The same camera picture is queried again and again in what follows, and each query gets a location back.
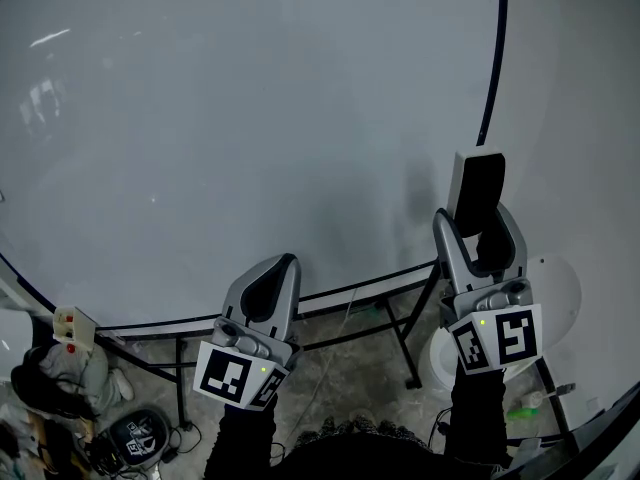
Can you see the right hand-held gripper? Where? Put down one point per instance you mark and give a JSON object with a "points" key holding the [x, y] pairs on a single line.
{"points": [[515, 335]]}

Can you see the black case with gripper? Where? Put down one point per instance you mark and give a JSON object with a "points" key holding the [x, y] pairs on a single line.
{"points": [[150, 433]]}

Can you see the cream holder box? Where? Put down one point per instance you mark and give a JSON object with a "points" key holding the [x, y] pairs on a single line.
{"points": [[80, 323]]}

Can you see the person's left forearm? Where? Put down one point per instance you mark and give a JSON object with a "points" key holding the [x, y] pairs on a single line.
{"points": [[240, 443]]}

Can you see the large whiteboard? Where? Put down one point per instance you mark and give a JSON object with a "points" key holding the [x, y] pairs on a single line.
{"points": [[250, 118]]}

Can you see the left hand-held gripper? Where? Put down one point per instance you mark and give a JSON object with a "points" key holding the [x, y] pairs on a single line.
{"points": [[225, 373]]}

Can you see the white toilet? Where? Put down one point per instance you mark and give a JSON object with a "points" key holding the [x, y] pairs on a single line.
{"points": [[560, 293]]}

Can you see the black framed glass panel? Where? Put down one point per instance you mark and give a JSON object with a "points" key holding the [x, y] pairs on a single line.
{"points": [[600, 433]]}

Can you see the black and white whiteboard eraser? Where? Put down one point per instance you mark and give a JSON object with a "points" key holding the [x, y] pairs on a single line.
{"points": [[480, 188]]}

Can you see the green spray bottle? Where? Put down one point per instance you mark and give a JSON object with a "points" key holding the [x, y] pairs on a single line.
{"points": [[522, 410]]}

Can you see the person's patterned dark clothing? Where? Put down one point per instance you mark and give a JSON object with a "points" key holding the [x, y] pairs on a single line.
{"points": [[360, 453]]}

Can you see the person's right forearm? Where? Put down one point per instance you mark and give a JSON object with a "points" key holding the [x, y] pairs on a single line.
{"points": [[475, 418]]}

